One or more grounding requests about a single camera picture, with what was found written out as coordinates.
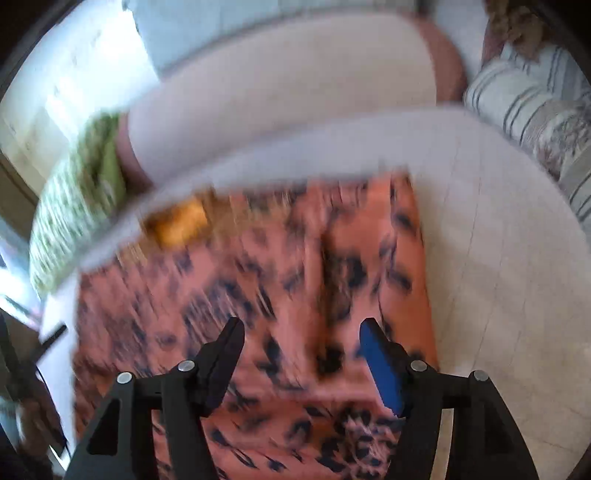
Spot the black tripod stand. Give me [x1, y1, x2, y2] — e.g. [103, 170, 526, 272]
[1, 315, 68, 456]

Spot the grey striped floral pillow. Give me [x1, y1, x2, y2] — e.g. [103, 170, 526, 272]
[464, 45, 590, 231]

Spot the orange floral print garment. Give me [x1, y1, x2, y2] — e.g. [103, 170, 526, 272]
[73, 173, 437, 479]

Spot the green white patterned pillow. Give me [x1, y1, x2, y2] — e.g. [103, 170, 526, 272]
[29, 112, 127, 298]

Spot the pink bolster cushion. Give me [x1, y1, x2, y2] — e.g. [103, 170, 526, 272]
[115, 11, 467, 190]

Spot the grey blue pillow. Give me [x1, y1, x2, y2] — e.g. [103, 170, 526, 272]
[122, 0, 420, 77]

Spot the dark furry object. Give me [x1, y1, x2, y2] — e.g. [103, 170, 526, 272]
[483, 0, 548, 60]

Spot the pale quilted bed cover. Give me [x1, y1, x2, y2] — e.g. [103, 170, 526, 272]
[38, 105, 591, 480]

